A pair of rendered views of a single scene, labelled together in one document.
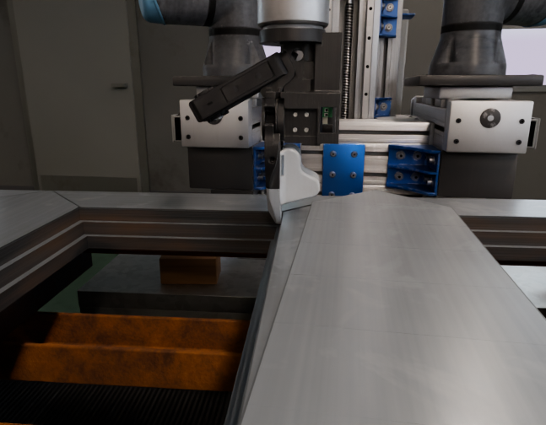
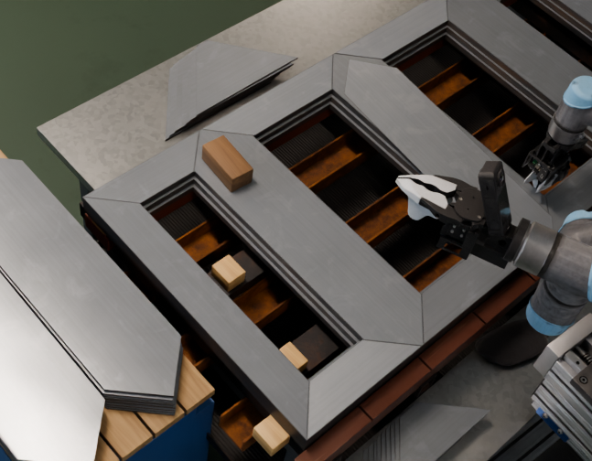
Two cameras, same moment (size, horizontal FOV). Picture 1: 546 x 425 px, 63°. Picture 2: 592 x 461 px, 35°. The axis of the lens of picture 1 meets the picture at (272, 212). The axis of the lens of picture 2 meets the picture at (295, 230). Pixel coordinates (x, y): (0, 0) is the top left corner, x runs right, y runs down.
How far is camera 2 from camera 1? 2.39 m
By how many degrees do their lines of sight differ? 95
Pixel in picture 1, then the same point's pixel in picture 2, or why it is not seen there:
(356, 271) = (469, 162)
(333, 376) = (434, 122)
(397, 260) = (468, 177)
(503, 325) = (422, 157)
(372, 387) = (426, 123)
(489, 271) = not seen: hidden behind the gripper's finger
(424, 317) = (436, 150)
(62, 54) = not seen: outside the picture
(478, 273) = not seen: hidden behind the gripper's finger
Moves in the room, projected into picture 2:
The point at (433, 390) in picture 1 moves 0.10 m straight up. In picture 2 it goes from (418, 128) to (427, 101)
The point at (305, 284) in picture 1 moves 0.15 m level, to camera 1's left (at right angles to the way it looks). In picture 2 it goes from (472, 146) to (506, 117)
